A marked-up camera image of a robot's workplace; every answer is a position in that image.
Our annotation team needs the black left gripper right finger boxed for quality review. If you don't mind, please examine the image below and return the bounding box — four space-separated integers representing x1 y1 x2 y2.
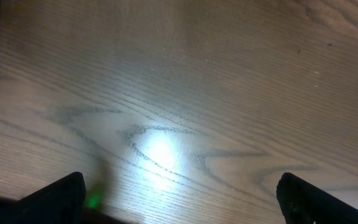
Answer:
276 172 358 224

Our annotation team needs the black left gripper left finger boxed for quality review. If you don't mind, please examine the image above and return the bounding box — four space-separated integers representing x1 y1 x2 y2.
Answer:
8 172 86 224

